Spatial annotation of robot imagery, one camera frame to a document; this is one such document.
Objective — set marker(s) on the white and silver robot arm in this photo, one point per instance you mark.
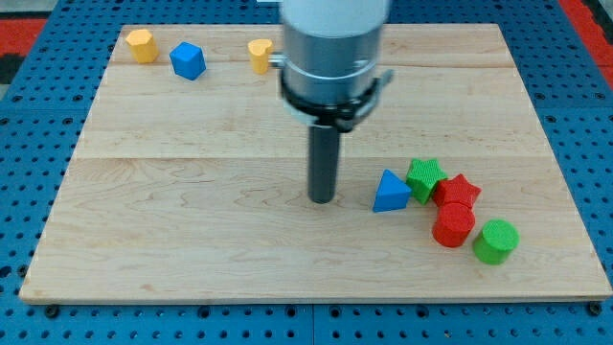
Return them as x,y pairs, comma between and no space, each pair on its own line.
328,62

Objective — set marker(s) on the blue triangle block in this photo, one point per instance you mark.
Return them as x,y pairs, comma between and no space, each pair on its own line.
392,193

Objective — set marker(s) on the yellow hexagon block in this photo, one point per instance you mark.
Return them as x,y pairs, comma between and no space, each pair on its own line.
142,46

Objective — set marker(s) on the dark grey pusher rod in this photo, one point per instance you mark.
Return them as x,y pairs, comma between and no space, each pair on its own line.
322,164

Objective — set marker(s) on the light wooden board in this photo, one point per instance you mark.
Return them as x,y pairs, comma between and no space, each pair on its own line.
194,192

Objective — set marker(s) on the green star block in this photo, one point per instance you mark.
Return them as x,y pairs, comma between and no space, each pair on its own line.
423,177

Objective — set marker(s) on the yellow heart block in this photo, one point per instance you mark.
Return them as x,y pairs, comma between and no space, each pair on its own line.
259,51

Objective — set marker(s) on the red star block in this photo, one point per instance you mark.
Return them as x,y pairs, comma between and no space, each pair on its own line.
456,190

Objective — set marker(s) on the red cylinder block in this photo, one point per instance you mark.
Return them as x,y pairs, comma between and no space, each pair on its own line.
453,224

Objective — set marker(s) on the blue cube block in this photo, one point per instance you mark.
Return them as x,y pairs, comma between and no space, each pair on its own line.
187,61

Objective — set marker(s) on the green cylinder block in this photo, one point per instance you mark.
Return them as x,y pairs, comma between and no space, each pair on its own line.
496,241

